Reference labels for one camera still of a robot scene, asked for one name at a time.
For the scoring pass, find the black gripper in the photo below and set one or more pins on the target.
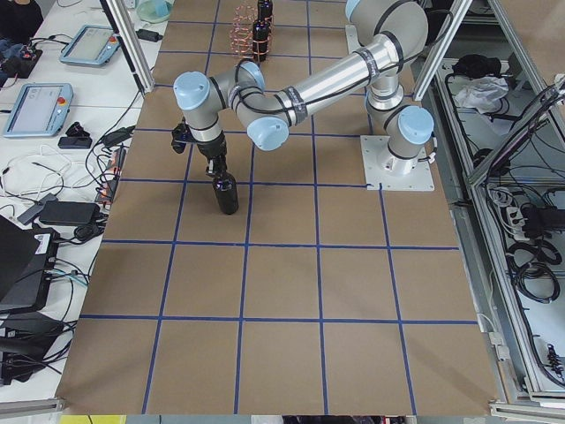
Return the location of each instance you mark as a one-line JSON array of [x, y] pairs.
[[213, 149]]

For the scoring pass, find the dark wine bottle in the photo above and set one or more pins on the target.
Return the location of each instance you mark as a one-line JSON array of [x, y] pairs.
[[225, 188]]

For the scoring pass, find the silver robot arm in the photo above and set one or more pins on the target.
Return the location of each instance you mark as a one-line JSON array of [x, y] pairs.
[[391, 34]]

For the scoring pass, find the dark bottle in basket corner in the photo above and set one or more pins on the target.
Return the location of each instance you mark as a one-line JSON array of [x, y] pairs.
[[260, 39]]

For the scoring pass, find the black laptop power brick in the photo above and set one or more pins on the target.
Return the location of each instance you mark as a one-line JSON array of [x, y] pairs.
[[68, 213]]

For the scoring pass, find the green glass plate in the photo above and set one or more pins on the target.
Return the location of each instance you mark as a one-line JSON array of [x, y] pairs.
[[145, 12]]

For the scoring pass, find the blue teach pendant far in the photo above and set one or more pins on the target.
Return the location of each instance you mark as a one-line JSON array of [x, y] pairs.
[[92, 46]]

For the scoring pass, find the blue teach pendant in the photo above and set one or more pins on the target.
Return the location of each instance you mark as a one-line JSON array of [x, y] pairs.
[[92, 46], [39, 111]]

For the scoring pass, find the blue teach pendant near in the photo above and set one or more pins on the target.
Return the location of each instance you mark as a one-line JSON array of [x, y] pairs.
[[39, 111]]

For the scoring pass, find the copper wire wine basket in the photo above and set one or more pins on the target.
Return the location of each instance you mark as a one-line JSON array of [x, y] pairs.
[[241, 30]]

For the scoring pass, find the dark bottle under basket handle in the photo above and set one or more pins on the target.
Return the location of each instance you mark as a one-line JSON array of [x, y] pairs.
[[265, 10]]

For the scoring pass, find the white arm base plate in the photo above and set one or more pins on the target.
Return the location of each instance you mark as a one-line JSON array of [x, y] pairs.
[[384, 171]]

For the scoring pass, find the aluminium frame post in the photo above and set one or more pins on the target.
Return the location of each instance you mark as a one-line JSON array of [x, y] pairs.
[[123, 27]]

